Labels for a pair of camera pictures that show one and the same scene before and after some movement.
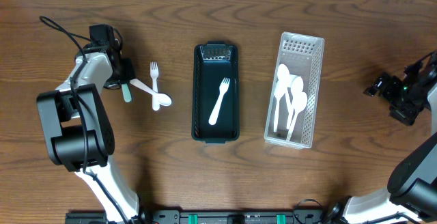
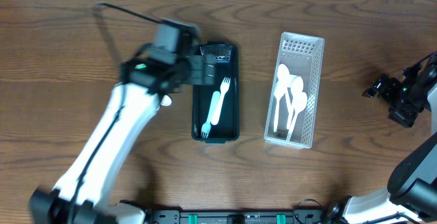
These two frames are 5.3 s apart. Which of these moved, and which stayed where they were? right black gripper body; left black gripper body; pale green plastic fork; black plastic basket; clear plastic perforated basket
Moved: left black gripper body; pale green plastic fork
Stayed: black plastic basket; clear plastic perforated basket; right black gripper body
